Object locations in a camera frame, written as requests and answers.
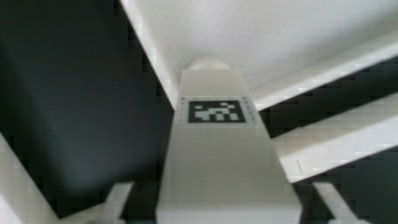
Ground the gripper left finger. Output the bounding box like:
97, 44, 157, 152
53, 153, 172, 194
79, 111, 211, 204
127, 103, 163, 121
58, 182, 133, 224

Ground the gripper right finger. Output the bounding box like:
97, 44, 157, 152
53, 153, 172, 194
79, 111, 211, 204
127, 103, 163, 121
312, 182, 371, 224

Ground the white desk leg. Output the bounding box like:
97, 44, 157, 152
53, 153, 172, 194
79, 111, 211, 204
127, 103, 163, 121
156, 57, 301, 224

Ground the white desk top tray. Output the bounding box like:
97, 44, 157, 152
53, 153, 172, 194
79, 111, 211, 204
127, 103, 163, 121
118, 0, 398, 108

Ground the white left fence block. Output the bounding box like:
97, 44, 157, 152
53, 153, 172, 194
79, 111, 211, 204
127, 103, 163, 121
0, 133, 63, 224

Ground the white front fence bar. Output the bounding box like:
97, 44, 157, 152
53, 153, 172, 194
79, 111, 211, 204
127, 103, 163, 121
271, 93, 398, 183

